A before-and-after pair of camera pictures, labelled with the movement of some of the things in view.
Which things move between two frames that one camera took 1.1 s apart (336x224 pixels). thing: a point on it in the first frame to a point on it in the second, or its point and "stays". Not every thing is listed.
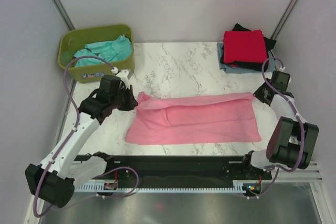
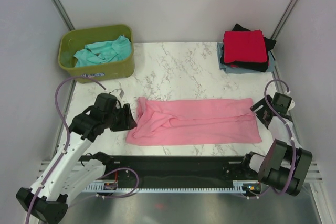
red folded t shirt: x=240 y=46 stays
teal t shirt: x=118 y=49 stays
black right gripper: x=257 y=94 to x=259 y=112
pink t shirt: x=210 y=118 stays
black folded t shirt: x=269 y=43 stays
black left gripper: x=132 y=103 to x=127 y=121
